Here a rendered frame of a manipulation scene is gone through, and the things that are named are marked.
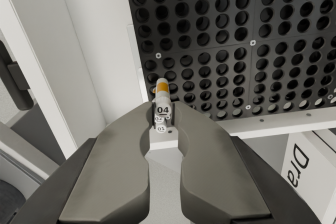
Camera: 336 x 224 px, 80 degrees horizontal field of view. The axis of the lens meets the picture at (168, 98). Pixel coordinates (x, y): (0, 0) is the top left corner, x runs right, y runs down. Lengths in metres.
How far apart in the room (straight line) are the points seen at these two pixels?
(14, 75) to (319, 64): 0.30
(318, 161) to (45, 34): 0.37
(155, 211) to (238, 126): 1.81
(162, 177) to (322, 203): 1.39
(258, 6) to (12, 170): 0.54
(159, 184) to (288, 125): 1.53
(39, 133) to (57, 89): 0.45
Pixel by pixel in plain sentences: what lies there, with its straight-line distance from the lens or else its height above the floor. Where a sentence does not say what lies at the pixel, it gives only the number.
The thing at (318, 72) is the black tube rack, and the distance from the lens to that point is 0.27.
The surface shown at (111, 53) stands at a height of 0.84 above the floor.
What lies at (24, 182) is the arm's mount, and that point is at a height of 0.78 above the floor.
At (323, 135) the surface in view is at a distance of 0.38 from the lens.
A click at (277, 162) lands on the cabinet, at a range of 0.54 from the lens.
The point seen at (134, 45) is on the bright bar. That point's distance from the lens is 0.26.
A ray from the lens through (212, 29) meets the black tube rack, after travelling 0.20.
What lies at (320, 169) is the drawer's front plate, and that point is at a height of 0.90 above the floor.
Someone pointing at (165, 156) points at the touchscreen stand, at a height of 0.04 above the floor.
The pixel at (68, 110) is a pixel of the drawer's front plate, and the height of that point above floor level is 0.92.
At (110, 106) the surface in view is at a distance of 0.31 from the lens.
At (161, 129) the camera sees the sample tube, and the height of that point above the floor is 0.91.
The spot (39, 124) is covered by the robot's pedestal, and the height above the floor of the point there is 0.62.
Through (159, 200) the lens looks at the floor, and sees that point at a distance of 1.92.
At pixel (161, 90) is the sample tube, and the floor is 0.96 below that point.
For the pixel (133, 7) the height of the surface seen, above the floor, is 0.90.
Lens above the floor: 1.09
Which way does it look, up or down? 62 degrees down
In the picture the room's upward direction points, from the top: 176 degrees clockwise
